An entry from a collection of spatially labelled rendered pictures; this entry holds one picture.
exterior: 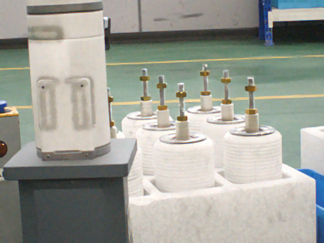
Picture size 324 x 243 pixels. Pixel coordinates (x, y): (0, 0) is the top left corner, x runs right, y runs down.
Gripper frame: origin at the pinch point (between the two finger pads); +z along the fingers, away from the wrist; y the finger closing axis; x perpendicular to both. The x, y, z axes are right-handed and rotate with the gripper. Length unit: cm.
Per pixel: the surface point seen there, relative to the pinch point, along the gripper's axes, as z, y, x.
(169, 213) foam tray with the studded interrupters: 19.7, 29.2, -13.0
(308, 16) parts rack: 14, -166, 406
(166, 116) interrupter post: 8.2, 17.5, 2.1
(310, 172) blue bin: 23.6, 29.1, 32.8
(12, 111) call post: 3.8, 7.6, -23.6
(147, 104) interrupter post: 7.7, 7.9, 8.9
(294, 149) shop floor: 35, -9, 95
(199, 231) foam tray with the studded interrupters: 23.1, 32.0, -9.2
